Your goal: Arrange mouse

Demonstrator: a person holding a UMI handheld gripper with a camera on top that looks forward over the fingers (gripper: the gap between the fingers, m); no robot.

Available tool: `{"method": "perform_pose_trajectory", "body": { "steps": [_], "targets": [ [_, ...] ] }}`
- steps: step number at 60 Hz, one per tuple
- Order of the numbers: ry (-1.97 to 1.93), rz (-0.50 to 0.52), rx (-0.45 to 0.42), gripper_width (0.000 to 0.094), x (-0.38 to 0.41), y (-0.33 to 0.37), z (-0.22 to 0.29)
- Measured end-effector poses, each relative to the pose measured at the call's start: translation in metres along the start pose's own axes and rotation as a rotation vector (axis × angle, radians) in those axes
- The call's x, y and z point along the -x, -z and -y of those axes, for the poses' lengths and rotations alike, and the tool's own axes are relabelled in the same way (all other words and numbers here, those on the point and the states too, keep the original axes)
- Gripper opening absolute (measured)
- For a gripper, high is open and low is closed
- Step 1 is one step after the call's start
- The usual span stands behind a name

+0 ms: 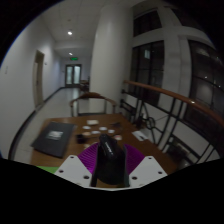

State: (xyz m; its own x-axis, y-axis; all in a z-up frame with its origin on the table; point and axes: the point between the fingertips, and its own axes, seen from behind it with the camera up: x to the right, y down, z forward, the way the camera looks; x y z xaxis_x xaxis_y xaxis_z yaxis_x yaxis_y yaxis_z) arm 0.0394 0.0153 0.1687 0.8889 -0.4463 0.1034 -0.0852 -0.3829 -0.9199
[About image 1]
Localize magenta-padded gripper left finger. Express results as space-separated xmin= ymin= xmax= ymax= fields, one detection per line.
xmin=54 ymin=142 xmax=100 ymax=188

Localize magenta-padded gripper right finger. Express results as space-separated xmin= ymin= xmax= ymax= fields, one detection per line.
xmin=124 ymin=143 xmax=168 ymax=188

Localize black closed laptop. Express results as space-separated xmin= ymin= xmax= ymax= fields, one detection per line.
xmin=30 ymin=120 xmax=78 ymax=159

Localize white paper card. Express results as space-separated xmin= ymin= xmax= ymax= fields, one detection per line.
xmin=131 ymin=129 xmax=150 ymax=142

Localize wooden armchair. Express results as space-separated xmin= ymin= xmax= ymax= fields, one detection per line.
xmin=69 ymin=91 xmax=118 ymax=118

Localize wood-topped black metal railing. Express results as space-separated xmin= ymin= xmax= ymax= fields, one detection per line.
xmin=119 ymin=79 xmax=224 ymax=165

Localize small wooden chair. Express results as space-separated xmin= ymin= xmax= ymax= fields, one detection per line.
xmin=79 ymin=79 xmax=90 ymax=93

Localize glazed double door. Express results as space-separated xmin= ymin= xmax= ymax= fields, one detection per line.
xmin=64 ymin=64 xmax=83 ymax=88

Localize plain side door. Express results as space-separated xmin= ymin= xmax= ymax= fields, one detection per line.
xmin=32 ymin=49 xmax=46 ymax=109

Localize dark framed window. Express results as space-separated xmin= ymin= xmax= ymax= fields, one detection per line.
xmin=130 ymin=40 xmax=165 ymax=106

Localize small black cable bundle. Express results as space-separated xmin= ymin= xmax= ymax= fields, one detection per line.
xmin=109 ymin=121 xmax=123 ymax=129

